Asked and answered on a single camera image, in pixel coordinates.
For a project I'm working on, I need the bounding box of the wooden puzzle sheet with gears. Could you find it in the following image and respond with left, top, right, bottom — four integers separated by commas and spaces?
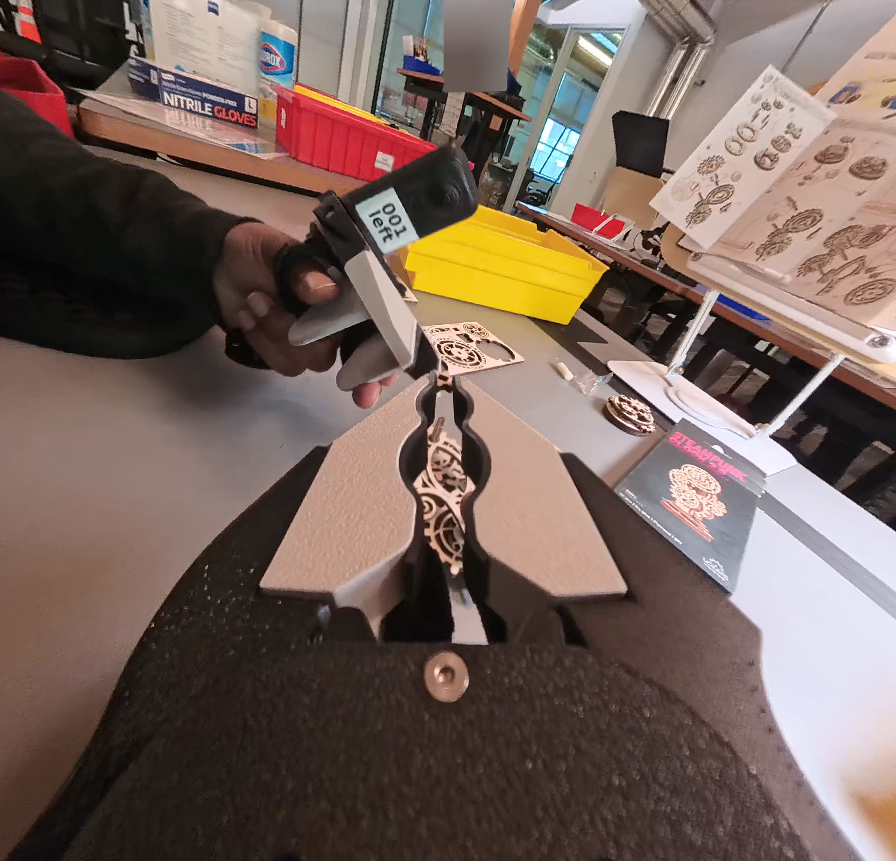
422, 320, 526, 379

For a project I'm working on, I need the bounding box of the metal storage rack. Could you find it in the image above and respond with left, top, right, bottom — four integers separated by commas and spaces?
517, 201, 896, 512

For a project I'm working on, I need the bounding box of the wooden high table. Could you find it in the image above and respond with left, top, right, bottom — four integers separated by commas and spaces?
398, 70, 533, 176

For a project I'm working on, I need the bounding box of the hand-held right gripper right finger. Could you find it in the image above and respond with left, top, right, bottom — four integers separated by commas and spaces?
454, 376, 629, 625

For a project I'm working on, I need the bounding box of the person's left forearm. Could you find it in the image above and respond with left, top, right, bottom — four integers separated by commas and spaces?
0, 91, 263, 358

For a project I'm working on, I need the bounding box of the white wipes canister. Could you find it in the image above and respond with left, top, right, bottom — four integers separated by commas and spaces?
258, 19, 300, 92

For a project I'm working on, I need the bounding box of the black equipment case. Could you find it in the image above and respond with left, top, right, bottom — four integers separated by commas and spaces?
0, 0, 134, 88

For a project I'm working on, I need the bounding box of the red crate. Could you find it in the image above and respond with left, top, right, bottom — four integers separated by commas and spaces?
0, 54, 76, 139

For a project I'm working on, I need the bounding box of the cardboard box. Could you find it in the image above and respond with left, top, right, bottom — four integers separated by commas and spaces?
602, 171, 666, 228

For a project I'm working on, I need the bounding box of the blue glove box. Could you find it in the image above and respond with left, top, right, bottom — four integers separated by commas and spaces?
128, 56, 260, 130

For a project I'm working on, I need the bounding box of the black puzzle box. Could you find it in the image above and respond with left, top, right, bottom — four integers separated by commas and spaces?
614, 418, 767, 593

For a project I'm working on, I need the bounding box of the red plastic bin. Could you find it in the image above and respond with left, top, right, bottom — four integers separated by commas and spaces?
272, 82, 441, 184

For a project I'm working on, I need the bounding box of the white wipes pack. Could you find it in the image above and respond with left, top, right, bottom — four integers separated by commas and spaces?
143, 0, 273, 95

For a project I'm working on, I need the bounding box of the person's left hand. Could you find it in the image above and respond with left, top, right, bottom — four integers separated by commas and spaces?
212, 220, 401, 411

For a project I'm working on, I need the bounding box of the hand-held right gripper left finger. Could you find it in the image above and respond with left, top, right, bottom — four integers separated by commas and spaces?
259, 375, 441, 639

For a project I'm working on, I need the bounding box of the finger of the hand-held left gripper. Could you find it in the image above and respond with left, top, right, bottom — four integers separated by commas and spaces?
287, 308, 408, 391
345, 249, 439, 380

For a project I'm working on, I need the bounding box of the wooden gear assembly with pegs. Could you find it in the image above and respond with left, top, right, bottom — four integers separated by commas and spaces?
413, 416, 477, 582

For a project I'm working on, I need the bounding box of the white document stand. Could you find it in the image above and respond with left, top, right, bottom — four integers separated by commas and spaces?
608, 224, 896, 477

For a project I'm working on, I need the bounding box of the grey desk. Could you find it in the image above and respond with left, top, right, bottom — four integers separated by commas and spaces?
0, 143, 896, 861

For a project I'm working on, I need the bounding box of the small red tray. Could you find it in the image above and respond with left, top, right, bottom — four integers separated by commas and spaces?
570, 203, 627, 240

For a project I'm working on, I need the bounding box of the small round wooden gear stack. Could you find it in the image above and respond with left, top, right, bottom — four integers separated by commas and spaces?
604, 393, 658, 436

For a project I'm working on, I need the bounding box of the puzzle instruction booklet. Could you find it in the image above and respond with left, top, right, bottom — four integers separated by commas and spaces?
650, 35, 896, 333

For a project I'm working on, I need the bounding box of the wooden side table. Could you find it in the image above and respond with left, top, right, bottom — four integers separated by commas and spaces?
76, 63, 351, 197

